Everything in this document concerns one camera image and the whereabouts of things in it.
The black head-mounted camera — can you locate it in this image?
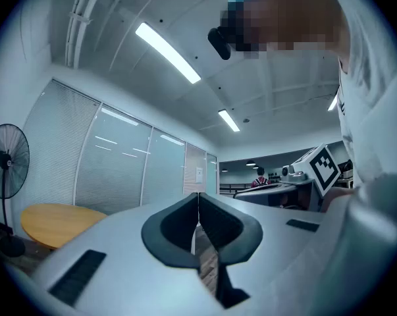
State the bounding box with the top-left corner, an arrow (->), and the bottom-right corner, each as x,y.
207,26 -> 234,61

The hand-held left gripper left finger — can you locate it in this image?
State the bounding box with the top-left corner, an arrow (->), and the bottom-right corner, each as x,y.
32,192 -> 227,316

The white ceiling conduit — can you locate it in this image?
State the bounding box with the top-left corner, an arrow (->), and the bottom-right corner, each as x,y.
65,0 -> 100,70

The person's white printed shirt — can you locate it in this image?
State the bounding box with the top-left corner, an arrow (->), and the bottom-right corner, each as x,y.
319,0 -> 397,194

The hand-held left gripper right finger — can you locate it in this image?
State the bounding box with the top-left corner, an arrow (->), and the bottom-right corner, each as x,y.
198,192 -> 344,312

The long ceiling light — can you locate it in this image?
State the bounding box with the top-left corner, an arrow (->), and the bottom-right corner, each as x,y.
327,92 -> 340,112
217,109 -> 241,133
134,22 -> 202,85

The person's right forearm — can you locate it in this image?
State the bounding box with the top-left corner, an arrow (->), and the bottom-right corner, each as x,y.
320,185 -> 357,213

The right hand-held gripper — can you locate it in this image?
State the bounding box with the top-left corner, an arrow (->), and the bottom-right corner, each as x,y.
232,142 -> 343,212

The black standing fan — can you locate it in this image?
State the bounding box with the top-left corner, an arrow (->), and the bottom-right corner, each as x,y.
0,123 -> 31,259

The person's head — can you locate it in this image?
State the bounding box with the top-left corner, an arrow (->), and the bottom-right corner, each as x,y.
227,0 -> 350,61

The round wooden table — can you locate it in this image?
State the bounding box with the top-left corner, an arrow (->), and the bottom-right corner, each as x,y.
20,203 -> 109,250

